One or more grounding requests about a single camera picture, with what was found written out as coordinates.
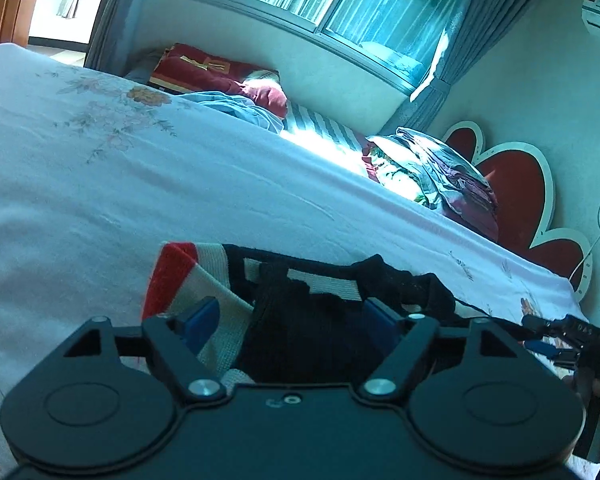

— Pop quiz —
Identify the red and white headboard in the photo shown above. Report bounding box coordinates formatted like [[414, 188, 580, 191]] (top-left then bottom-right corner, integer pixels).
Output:
[[442, 121, 594, 304]]

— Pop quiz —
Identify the striped bed sheet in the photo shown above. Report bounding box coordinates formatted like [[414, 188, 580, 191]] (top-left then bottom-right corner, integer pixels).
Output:
[[279, 102, 377, 155]]

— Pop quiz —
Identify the red folded blanket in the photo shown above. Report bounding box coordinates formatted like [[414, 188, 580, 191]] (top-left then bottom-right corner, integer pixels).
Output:
[[149, 42, 281, 111]]

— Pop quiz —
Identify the large sliding window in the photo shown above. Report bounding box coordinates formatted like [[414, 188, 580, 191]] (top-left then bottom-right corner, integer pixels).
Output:
[[171, 0, 475, 97]]

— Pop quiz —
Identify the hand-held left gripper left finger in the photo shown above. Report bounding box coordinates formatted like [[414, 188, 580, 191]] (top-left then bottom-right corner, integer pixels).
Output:
[[62, 297, 228, 403]]

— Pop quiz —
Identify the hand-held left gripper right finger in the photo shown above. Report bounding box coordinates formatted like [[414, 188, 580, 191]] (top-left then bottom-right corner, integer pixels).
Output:
[[358, 299, 521, 401]]

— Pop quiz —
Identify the light blue crumpled cloth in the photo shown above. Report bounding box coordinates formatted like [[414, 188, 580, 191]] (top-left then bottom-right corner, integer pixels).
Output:
[[179, 91, 287, 134]]

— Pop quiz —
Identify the stack of folded quilts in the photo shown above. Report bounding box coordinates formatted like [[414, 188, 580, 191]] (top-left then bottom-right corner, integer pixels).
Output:
[[362, 127, 501, 242]]

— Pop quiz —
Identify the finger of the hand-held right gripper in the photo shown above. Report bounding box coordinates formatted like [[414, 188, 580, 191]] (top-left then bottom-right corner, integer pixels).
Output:
[[524, 340, 580, 365], [522, 313, 578, 342]]

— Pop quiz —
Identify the tied blue curtain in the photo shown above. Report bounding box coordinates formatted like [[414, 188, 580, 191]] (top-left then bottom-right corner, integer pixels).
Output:
[[409, 0, 567, 132]]

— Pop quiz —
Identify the dark red cloth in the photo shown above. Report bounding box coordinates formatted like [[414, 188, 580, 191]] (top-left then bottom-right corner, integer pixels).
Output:
[[241, 82, 289, 120]]

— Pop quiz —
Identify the striped knit sweater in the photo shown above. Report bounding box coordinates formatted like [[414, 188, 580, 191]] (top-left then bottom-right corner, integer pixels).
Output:
[[142, 242, 531, 387]]

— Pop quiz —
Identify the pale blue cloth bundle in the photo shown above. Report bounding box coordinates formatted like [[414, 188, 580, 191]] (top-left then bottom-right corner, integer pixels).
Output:
[[362, 41, 425, 77]]

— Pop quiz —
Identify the bed with floral sheet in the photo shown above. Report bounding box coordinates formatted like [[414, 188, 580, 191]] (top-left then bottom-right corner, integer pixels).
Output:
[[0, 44, 590, 480]]

